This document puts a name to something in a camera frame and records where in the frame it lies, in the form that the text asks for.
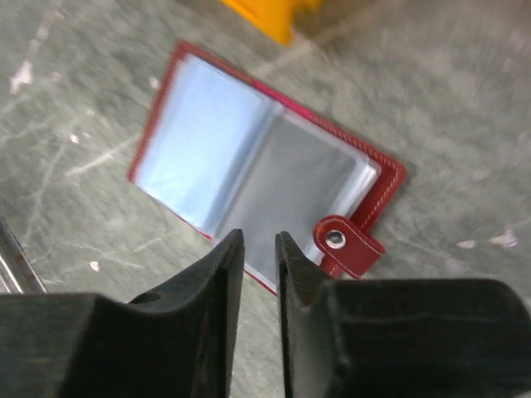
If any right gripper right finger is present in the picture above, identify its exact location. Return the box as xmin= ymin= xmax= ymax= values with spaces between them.
xmin=275 ymin=232 xmax=530 ymax=397

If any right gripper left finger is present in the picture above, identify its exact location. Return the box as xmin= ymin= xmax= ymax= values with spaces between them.
xmin=1 ymin=230 xmax=244 ymax=397

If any red card holder wallet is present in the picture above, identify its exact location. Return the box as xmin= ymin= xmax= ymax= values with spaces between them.
xmin=128 ymin=41 xmax=407 ymax=291

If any yellow plastic bin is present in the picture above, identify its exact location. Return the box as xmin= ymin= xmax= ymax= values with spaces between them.
xmin=222 ymin=0 xmax=323 ymax=45

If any aluminium mounting rail frame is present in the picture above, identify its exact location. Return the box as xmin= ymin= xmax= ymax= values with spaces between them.
xmin=0 ymin=217 xmax=46 ymax=294

